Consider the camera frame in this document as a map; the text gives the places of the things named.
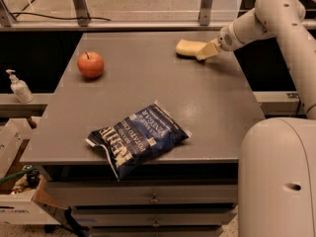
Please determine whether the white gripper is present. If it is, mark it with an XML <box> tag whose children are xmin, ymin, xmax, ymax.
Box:
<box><xmin>196</xmin><ymin>9</ymin><xmax>275</xmax><ymax>60</ymax></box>

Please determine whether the yellow sponge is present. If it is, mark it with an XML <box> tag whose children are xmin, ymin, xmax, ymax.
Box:
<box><xmin>176</xmin><ymin>39</ymin><xmax>206</xmax><ymax>57</ymax></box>

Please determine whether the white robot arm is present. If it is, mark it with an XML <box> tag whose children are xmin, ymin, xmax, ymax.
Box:
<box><xmin>196</xmin><ymin>0</ymin><xmax>316</xmax><ymax>237</ymax></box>

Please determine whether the red apple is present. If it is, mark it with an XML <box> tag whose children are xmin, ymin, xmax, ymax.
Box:
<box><xmin>77</xmin><ymin>51</ymin><xmax>105</xmax><ymax>79</ymax></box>

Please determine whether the blue potato chip bag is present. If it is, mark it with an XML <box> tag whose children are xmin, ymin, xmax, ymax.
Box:
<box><xmin>86</xmin><ymin>101</ymin><xmax>192</xmax><ymax>181</ymax></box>

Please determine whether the grey drawer cabinet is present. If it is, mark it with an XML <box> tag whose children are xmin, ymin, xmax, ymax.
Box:
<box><xmin>22</xmin><ymin>33</ymin><xmax>263</xmax><ymax>237</ymax></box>

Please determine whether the white pump bottle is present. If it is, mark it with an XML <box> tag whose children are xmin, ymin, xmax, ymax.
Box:
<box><xmin>6</xmin><ymin>69</ymin><xmax>34</xmax><ymax>103</ymax></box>

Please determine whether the green stick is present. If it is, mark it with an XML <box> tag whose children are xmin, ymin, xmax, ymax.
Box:
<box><xmin>0</xmin><ymin>167</ymin><xmax>37</xmax><ymax>184</ymax></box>

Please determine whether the open cardboard box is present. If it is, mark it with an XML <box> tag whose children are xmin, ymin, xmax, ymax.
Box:
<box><xmin>0</xmin><ymin>117</ymin><xmax>65</xmax><ymax>225</ymax></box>

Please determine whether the black cable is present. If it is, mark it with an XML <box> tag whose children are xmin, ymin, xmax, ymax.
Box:
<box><xmin>9</xmin><ymin>11</ymin><xmax>113</xmax><ymax>23</ymax></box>

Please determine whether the metal rail frame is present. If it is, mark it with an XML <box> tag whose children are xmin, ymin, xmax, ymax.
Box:
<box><xmin>0</xmin><ymin>0</ymin><xmax>316</xmax><ymax>33</ymax></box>

